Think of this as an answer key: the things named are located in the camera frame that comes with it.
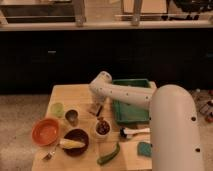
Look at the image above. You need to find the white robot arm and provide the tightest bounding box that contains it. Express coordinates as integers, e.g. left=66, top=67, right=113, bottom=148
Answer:
left=89, top=71, right=205, bottom=171

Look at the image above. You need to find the white cup with red contents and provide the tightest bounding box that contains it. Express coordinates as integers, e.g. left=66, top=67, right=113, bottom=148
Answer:
left=95, top=117, right=110, bottom=136

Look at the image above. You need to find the green plastic tray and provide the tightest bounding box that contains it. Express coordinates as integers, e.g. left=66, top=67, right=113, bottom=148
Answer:
left=112, top=79, right=150, bottom=124

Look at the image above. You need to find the metal cup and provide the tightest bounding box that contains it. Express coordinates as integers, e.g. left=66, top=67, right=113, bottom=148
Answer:
left=65, top=110, right=78, bottom=126

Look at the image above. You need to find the dark brown bowl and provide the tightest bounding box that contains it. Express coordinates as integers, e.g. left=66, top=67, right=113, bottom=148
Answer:
left=64, top=129, right=89, bottom=157

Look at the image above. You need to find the light green cup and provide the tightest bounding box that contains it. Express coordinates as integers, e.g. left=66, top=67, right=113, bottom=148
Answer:
left=50, top=102, right=64, bottom=118

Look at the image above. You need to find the yellow corn cob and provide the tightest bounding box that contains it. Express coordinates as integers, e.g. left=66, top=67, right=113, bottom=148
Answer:
left=59, top=139, right=85, bottom=149

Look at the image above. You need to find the green cucumber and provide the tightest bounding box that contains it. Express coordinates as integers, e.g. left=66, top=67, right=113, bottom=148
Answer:
left=97, top=144, right=120, bottom=165

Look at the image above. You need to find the orange bowl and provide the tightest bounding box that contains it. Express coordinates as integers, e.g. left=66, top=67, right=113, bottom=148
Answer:
left=31, top=118, right=59, bottom=146

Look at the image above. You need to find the teal sponge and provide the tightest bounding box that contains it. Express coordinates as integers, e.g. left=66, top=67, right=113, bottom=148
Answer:
left=137, top=142, right=151, bottom=157

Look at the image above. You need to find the metal fork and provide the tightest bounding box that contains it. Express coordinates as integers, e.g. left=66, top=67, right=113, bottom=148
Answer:
left=42, top=144, right=59, bottom=161

